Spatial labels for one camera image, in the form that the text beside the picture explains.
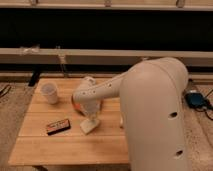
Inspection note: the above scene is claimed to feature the black cable on floor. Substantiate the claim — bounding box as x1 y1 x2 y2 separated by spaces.
0 83 12 98

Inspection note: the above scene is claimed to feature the white rectangular sponge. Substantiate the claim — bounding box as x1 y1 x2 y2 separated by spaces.
80 119 100 135

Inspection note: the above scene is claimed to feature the black and red box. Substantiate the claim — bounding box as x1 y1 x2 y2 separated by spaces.
46 119 71 135

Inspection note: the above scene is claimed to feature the wooden table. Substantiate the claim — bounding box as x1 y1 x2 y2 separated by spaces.
9 78 129 165

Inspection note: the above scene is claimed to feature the blue device on floor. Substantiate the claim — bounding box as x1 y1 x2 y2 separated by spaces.
185 91 210 109

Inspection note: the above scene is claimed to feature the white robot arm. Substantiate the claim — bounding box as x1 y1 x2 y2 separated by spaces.
72 57 191 171

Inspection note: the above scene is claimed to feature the orange bowl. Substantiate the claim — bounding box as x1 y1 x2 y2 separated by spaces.
71 96 102 117

